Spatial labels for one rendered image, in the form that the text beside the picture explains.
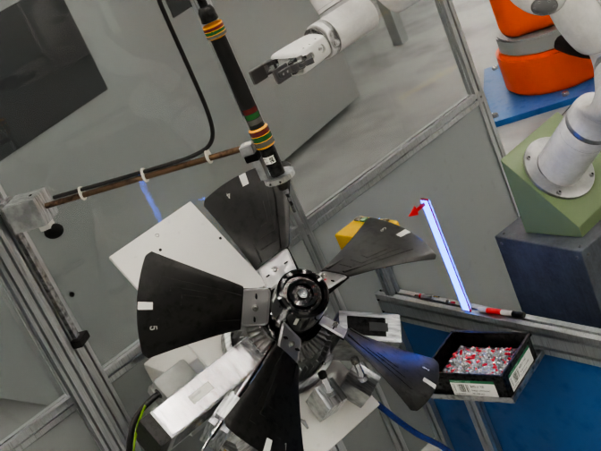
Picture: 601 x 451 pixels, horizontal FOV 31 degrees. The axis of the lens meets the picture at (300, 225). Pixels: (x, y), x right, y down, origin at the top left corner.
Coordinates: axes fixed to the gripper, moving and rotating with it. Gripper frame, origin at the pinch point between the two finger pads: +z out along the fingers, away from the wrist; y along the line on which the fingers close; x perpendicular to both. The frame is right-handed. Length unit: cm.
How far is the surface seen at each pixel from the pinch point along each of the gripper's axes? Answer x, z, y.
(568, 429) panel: -114, -28, -20
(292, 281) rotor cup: -41.5, 16.7, -2.6
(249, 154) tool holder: -13.1, 10.8, 1.8
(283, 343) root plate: -51, 27, -5
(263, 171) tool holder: -17.7, 10.1, 0.7
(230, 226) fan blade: -31.7, 13.5, 19.2
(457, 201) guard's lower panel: -95, -95, 70
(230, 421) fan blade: -53, 49, -12
